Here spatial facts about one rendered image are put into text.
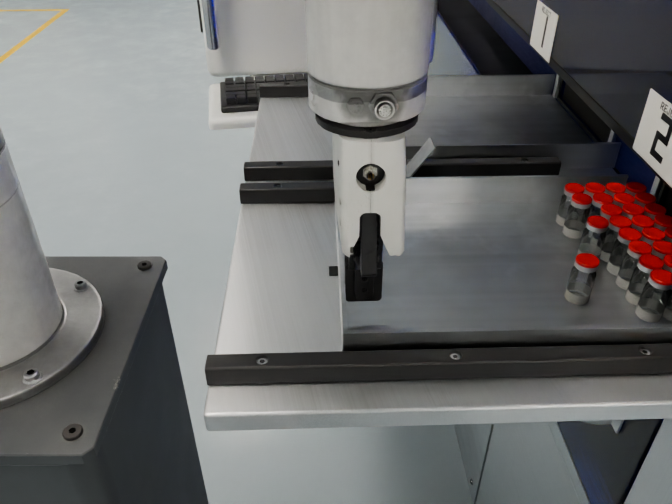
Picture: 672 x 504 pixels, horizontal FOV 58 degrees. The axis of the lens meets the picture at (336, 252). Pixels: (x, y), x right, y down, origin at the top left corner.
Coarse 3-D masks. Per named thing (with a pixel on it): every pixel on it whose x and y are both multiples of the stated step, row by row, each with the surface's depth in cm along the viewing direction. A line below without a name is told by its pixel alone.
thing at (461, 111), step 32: (448, 96) 100; (480, 96) 100; (512, 96) 100; (544, 96) 100; (416, 128) 89; (448, 128) 89; (480, 128) 89; (512, 128) 89; (544, 128) 89; (576, 128) 89; (576, 160) 79; (608, 160) 79
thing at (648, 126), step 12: (648, 96) 56; (660, 96) 54; (648, 108) 56; (660, 108) 54; (648, 120) 56; (660, 120) 54; (648, 132) 56; (660, 132) 54; (636, 144) 58; (648, 144) 56; (660, 144) 54; (648, 156) 56; (660, 168) 54
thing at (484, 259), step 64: (448, 192) 71; (512, 192) 71; (384, 256) 63; (448, 256) 63; (512, 256) 63; (384, 320) 55; (448, 320) 55; (512, 320) 55; (576, 320) 55; (640, 320) 55
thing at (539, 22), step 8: (536, 8) 84; (544, 8) 81; (536, 16) 84; (544, 16) 81; (552, 16) 78; (536, 24) 84; (544, 24) 81; (552, 24) 78; (536, 32) 84; (552, 32) 78; (536, 40) 84; (544, 40) 81; (552, 40) 78; (536, 48) 84; (544, 48) 81; (544, 56) 81
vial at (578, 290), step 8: (576, 264) 55; (576, 272) 55; (584, 272) 55; (592, 272) 54; (568, 280) 57; (576, 280) 55; (584, 280) 55; (592, 280) 55; (568, 288) 56; (576, 288) 56; (584, 288) 55; (592, 288) 56; (568, 296) 57; (576, 296) 56; (584, 296) 56; (576, 304) 57
